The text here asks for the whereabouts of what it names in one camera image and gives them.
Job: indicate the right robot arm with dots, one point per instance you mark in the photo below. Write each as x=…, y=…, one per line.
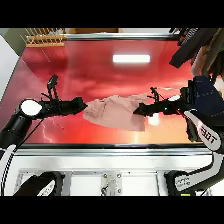
x=204, y=131

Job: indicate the black garment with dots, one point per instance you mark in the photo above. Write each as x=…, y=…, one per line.
x=191, y=46

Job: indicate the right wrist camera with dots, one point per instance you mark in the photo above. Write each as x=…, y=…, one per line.
x=156, y=94

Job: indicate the silver frame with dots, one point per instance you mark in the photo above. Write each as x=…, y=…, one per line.
x=113, y=156

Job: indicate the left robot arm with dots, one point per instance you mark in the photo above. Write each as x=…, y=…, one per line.
x=16, y=126

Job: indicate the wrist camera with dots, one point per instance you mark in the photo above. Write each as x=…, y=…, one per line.
x=52, y=85
x=156, y=94

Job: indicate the navy garment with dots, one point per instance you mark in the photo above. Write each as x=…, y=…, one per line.
x=208, y=98

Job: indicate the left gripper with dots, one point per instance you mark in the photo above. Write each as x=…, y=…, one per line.
x=75, y=106

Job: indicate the pink garment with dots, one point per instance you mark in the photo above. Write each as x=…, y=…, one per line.
x=113, y=113

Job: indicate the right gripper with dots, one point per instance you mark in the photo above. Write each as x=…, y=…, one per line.
x=148, y=109

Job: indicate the wooden slatted rack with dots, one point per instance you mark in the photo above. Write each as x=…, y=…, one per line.
x=45, y=38

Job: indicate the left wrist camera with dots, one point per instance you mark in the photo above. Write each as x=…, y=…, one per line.
x=52, y=85

